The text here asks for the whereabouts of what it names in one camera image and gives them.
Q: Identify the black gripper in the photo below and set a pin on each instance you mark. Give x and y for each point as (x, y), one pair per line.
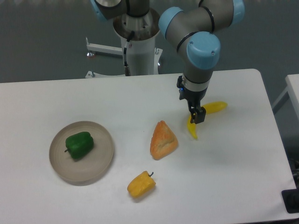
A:
(193, 93)

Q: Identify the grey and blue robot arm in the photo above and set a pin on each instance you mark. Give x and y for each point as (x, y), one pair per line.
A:
(191, 34)

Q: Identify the yellow bell pepper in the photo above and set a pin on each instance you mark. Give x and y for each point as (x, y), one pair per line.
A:
(141, 184)

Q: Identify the green bell pepper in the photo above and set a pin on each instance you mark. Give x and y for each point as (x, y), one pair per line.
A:
(79, 145)

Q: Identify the beige round plate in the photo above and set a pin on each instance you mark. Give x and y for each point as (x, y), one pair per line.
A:
(91, 167)

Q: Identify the yellow banana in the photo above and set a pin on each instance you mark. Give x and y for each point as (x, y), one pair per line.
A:
(212, 107)

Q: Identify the orange triangular bread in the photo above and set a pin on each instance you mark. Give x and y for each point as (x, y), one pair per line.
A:
(163, 141)

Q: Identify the white side table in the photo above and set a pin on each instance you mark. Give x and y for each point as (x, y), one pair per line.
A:
(291, 91)

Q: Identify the black device at table edge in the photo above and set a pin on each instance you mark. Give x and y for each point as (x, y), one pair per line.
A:
(291, 200)

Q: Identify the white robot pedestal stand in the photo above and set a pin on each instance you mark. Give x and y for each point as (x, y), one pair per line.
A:
(138, 44)

